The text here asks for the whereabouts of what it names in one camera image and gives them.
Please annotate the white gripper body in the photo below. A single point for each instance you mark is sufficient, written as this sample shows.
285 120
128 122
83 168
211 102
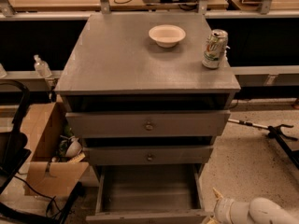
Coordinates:
222 207

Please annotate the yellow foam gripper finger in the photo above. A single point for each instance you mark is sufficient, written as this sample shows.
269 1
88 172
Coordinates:
217 194

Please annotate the grey bottom drawer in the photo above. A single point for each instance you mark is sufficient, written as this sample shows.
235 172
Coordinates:
150 194

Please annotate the grey drawer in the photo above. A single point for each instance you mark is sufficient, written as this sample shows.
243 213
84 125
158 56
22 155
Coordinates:
147 155
150 194
147 124

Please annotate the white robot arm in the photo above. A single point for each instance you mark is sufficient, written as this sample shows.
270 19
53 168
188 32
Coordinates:
257 211

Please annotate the grey middle drawer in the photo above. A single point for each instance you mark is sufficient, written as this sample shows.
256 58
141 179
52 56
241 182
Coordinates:
147 155

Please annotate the grey top drawer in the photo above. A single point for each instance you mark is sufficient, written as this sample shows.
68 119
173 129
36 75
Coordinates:
147 124

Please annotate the grey wooden drawer cabinet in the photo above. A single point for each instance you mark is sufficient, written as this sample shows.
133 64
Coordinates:
116 67

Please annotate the silver pole with black grip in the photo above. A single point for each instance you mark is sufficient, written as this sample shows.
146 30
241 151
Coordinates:
247 123

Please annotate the black metal stand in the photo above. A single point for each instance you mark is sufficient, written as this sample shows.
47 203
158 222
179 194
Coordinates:
277 133

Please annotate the white cup in box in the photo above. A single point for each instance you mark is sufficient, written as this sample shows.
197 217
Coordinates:
74 149

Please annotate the green white soda can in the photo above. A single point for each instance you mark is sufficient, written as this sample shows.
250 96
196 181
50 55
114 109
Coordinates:
216 46

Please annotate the brown cardboard box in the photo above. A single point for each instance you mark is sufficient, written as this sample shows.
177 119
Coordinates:
43 126

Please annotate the clear plastic bottle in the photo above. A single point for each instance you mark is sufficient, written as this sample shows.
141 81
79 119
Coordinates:
41 67

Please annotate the black chair frame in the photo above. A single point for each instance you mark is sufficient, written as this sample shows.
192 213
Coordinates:
13 152

